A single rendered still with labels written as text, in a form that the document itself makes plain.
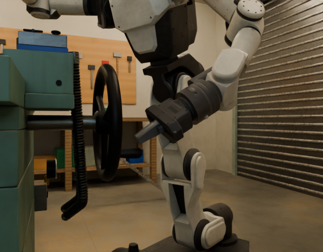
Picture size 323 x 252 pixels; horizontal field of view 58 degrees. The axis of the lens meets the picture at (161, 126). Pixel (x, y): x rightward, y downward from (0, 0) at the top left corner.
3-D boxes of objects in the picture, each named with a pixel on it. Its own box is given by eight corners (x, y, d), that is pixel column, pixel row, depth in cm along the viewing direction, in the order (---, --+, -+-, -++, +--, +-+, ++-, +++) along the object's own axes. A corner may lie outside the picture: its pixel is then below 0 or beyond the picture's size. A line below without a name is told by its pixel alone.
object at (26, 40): (68, 53, 63) (68, 28, 63) (11, 49, 59) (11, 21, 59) (65, 64, 75) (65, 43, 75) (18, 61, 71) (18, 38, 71)
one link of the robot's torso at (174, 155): (178, 170, 145) (164, 76, 135) (209, 174, 133) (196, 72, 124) (159, 182, 133) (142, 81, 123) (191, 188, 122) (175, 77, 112)
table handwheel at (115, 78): (112, 44, 76) (101, 131, 93) (28, 37, 69) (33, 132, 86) (136, 107, 55) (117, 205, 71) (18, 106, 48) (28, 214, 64)
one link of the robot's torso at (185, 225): (186, 232, 153) (172, 145, 143) (220, 242, 140) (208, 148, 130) (168, 249, 141) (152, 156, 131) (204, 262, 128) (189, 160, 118)
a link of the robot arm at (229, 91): (211, 128, 72) (244, 105, 75) (212, 97, 64) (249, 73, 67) (183, 103, 78) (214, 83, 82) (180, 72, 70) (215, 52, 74)
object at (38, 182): (47, 210, 89) (47, 184, 89) (2, 215, 85) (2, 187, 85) (48, 203, 97) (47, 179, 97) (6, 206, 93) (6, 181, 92)
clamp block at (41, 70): (73, 95, 62) (73, 52, 62) (2, 92, 57) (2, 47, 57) (69, 99, 76) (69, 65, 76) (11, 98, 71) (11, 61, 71)
